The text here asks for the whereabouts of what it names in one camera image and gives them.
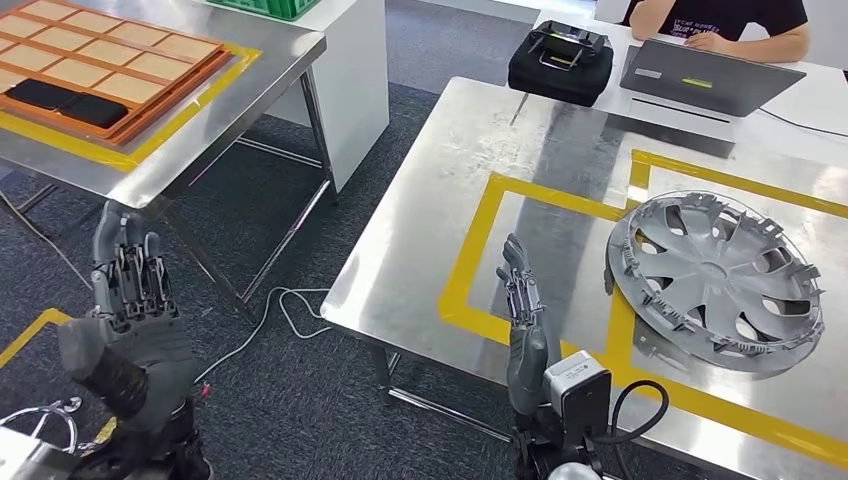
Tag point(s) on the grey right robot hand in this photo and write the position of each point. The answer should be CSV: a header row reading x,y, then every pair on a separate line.
x,y
530,371

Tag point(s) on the orange compartment tray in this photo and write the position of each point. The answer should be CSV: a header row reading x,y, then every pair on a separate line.
x,y
132,63

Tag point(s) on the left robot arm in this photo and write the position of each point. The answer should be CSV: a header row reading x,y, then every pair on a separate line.
x,y
166,450

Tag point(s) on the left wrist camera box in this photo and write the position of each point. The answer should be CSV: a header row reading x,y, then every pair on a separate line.
x,y
26,464

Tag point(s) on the grey laptop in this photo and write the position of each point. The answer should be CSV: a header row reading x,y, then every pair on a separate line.
x,y
729,86

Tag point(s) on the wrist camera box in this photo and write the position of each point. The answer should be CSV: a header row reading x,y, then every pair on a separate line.
x,y
576,384
26,464

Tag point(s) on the black flat pad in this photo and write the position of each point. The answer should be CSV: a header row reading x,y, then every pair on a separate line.
x,y
96,111
40,94

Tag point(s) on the black carry bag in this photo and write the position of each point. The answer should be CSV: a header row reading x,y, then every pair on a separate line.
x,y
563,86

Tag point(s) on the grey plastic wheel hubcap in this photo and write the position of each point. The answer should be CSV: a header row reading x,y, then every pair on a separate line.
x,y
709,272

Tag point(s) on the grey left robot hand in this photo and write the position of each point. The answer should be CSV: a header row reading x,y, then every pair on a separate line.
x,y
146,364

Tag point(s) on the green plastic crate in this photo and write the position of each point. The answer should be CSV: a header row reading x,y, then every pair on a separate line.
x,y
265,6

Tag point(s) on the yellow table tape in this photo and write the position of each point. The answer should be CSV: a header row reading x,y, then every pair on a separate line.
x,y
40,138

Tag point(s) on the person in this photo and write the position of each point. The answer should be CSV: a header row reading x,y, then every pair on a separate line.
x,y
729,16

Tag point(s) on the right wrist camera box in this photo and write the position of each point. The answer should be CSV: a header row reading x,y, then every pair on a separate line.
x,y
576,384

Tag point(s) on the white desk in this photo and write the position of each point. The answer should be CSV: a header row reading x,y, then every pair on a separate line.
x,y
815,93

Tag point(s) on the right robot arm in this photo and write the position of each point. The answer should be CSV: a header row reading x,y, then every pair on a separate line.
x,y
543,450

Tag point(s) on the steel workbench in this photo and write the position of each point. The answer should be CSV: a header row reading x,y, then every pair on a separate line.
x,y
411,218

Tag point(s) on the black remote controller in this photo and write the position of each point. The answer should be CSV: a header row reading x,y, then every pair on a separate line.
x,y
563,33

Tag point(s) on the steel side table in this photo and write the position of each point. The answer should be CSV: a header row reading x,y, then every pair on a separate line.
x,y
278,66

